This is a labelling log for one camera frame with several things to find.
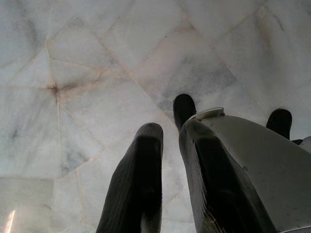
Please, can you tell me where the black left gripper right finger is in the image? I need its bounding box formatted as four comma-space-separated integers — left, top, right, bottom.
178, 118, 278, 233

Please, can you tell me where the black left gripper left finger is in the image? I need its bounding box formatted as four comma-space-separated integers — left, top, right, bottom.
96, 122, 164, 233

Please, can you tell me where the black robot left foot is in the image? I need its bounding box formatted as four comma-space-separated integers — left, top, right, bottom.
173, 94, 197, 133

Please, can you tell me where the black robot foot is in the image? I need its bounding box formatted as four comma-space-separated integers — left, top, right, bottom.
265, 109, 293, 141
173, 94, 197, 133

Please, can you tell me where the black robot right foot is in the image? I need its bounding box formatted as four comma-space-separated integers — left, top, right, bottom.
265, 109, 293, 141

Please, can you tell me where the grey robot right leg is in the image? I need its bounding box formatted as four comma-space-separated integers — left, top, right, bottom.
290, 135, 311, 153

